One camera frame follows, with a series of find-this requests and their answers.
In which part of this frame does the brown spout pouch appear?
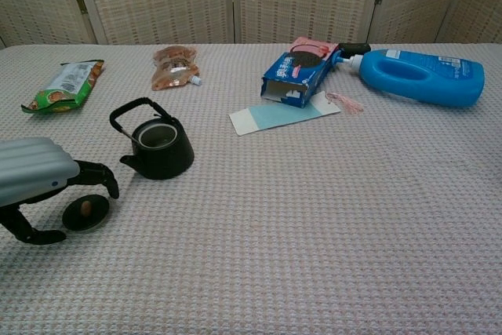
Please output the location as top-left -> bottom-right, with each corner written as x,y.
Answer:
151,45 -> 203,92

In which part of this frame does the black cast iron teapot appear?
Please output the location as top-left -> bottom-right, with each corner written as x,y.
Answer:
108,97 -> 196,181

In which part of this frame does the black teapot lid wooden knob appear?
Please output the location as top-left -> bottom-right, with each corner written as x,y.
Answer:
61,194 -> 111,233

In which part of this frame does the light blue bookmark pink tassel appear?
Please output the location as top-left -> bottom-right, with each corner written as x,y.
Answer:
228,90 -> 365,137

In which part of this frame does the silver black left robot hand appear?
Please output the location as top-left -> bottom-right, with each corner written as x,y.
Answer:
0,137 -> 120,246

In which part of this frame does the blue detergent bottle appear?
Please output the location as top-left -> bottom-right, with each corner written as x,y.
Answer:
333,48 -> 486,108

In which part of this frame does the pink earphone card package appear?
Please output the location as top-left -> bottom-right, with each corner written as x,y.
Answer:
292,35 -> 340,62

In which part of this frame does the green snack bag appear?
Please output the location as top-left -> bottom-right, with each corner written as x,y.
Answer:
20,59 -> 106,115

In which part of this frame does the black rectangular device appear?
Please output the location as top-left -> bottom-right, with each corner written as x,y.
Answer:
337,42 -> 372,58

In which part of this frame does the blue cookie box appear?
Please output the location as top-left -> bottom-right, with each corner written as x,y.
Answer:
260,51 -> 334,109

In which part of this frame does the woven checked tablecloth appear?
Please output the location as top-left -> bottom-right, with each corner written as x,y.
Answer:
0,42 -> 502,335

